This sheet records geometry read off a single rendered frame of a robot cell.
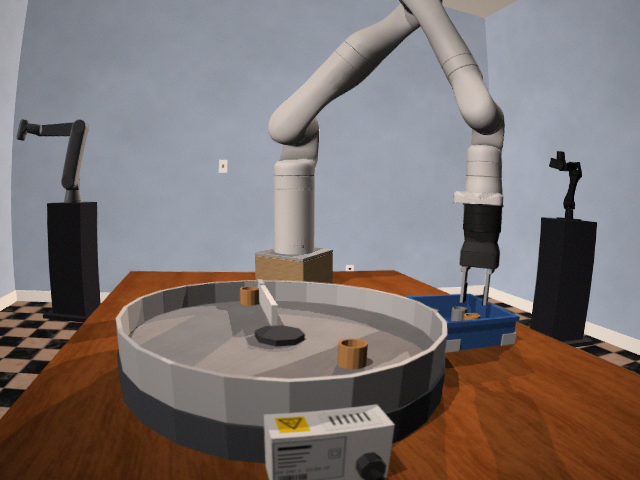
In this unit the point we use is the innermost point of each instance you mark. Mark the blue crate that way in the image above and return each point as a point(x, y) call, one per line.
point(496, 328)

